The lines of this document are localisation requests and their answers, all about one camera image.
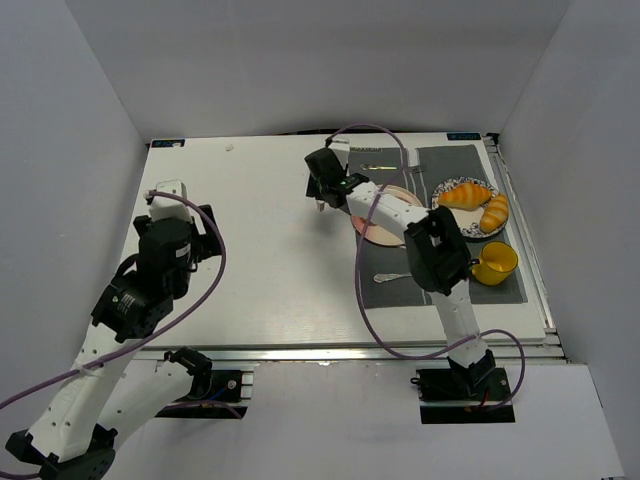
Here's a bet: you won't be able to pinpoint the striped bread roll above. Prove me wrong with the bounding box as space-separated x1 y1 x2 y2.
479 194 509 234

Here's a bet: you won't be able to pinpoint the long bread roll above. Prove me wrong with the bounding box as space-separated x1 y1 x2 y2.
438 182 492 210

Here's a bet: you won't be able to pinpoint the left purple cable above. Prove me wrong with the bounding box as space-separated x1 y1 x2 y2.
0 192 227 411

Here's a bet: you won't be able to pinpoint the silver table knife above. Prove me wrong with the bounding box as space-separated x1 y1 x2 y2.
373 273 412 284

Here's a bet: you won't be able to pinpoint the yellow mug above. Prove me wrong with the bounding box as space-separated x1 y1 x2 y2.
471 241 519 286

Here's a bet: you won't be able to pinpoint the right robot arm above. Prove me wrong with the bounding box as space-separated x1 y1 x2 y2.
305 147 495 393

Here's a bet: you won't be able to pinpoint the blue patterned plate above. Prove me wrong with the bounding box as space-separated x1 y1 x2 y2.
431 177 508 239

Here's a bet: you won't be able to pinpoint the left blue corner label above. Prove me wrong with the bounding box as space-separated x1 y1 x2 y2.
150 138 186 148

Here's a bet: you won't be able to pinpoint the right blue corner label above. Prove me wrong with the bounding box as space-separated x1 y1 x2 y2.
446 132 482 141

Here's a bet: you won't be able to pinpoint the small silver spoon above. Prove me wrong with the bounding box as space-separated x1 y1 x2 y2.
360 164 400 171

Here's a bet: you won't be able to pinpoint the pink and cream plate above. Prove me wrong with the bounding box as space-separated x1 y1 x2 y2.
351 185 423 247

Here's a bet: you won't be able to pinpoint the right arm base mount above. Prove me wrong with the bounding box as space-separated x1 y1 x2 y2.
410 368 516 425

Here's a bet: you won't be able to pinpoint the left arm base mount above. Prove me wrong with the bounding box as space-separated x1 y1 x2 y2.
156 369 253 420

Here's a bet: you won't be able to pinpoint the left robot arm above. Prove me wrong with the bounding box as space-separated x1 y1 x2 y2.
6 196 226 479

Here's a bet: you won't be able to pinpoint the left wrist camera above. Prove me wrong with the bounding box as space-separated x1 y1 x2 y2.
143 180 192 223

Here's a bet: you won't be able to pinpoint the grey striped placemat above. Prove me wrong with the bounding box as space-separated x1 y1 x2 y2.
349 145 527 309

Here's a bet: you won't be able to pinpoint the blue corner label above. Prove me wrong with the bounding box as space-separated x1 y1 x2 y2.
150 138 186 148
446 132 482 141

